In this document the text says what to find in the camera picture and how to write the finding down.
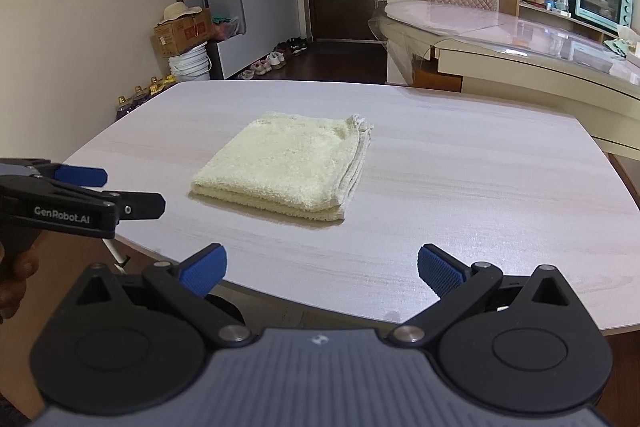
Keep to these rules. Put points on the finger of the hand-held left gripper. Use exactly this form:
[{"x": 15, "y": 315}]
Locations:
[
  {"x": 82, "y": 176},
  {"x": 142, "y": 205}
]

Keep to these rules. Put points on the straw hat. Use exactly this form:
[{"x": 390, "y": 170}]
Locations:
[{"x": 180, "y": 12}]

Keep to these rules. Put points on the cream counter with glass top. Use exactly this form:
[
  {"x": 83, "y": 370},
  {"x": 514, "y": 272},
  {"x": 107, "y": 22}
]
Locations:
[{"x": 525, "y": 42}]

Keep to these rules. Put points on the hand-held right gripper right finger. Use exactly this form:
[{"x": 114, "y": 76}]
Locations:
[{"x": 440, "y": 274}]

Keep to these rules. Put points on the teal toaster oven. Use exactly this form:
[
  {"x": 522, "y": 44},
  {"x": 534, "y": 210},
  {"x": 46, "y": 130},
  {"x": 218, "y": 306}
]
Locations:
[{"x": 602, "y": 2}]

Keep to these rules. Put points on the person's left hand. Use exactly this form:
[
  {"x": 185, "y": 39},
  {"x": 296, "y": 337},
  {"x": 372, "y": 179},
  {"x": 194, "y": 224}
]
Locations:
[{"x": 20, "y": 277}]

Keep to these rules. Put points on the white table leg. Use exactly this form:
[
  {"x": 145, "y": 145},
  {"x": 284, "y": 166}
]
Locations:
[{"x": 116, "y": 253}]

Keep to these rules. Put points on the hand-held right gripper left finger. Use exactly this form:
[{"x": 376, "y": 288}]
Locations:
[{"x": 202, "y": 274}]

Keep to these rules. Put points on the cream towel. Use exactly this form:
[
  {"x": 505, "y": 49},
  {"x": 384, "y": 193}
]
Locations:
[{"x": 280, "y": 162}]

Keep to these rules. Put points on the cardboard box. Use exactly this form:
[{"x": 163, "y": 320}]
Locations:
[{"x": 185, "y": 33}]

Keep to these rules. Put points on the black round object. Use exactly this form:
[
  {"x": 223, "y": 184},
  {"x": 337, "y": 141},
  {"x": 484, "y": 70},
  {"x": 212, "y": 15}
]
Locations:
[{"x": 225, "y": 306}]

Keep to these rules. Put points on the row of shoes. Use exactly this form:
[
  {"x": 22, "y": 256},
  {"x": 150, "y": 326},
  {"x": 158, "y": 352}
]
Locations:
[{"x": 272, "y": 57}]

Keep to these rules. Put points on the green cloth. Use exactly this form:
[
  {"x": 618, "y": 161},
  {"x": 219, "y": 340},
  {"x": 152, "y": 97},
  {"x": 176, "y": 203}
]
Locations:
[{"x": 624, "y": 43}]

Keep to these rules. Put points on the stack of white buckets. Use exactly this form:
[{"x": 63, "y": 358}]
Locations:
[{"x": 190, "y": 63}]

